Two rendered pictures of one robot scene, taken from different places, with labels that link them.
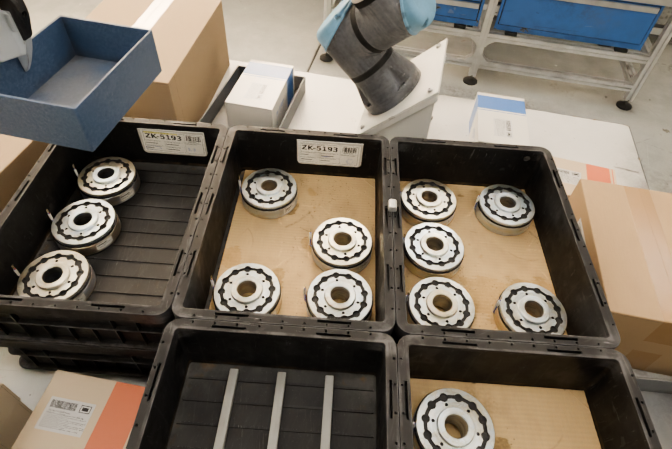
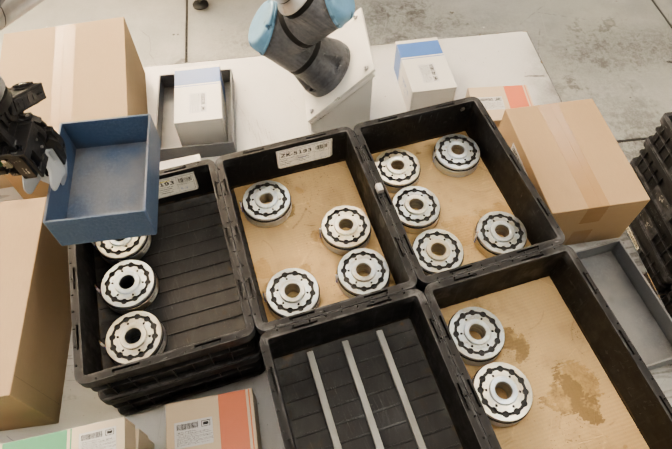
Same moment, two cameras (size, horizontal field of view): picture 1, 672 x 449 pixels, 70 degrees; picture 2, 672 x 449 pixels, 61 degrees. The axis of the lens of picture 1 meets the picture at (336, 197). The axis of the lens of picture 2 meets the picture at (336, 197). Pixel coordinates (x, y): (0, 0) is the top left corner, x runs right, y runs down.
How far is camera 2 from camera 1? 0.40 m
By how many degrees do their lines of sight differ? 14
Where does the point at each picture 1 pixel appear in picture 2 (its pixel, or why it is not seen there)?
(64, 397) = (184, 420)
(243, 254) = (270, 263)
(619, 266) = (550, 176)
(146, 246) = (188, 284)
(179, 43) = (112, 81)
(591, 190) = (515, 117)
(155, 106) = not seen: hidden behind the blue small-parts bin
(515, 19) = not seen: outside the picture
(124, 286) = (189, 323)
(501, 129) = (427, 75)
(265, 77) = (198, 84)
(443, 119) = not seen: hidden behind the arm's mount
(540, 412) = (525, 301)
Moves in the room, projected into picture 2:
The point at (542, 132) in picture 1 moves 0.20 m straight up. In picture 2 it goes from (458, 60) to (471, 2)
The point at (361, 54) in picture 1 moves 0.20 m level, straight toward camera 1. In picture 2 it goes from (297, 52) to (319, 114)
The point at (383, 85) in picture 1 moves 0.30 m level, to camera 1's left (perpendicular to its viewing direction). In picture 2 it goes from (322, 71) to (197, 99)
